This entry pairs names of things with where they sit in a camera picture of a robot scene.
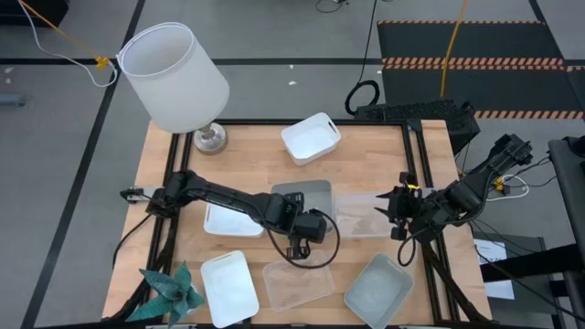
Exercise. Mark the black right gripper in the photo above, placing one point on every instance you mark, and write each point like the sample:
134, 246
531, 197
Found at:
407, 203

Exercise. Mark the white shade table lamp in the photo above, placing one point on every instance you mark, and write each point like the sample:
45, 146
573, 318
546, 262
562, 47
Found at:
173, 77

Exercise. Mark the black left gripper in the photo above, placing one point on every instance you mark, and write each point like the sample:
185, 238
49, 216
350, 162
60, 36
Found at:
311, 226

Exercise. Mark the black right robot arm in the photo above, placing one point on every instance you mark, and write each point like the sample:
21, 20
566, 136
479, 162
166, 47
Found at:
461, 196

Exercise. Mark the white paper sheet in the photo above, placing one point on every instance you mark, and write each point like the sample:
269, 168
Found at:
496, 253

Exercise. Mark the clear plastic basket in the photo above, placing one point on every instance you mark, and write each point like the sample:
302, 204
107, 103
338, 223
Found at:
297, 285
361, 230

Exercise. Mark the black mat orange stripes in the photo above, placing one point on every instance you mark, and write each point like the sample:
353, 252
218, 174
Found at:
480, 87
457, 41

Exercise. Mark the black equipment stand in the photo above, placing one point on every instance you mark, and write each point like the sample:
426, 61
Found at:
569, 183

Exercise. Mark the teal artificial plant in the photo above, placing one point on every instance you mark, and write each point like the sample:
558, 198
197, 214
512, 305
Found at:
169, 292

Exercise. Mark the grey plastic basket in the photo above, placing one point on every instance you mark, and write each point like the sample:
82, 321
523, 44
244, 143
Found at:
274, 187
377, 292
315, 194

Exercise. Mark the white plastic basket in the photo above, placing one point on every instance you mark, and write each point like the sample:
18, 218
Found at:
311, 139
228, 290
228, 224

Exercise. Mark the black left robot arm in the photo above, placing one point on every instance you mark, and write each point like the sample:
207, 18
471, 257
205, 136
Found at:
228, 194

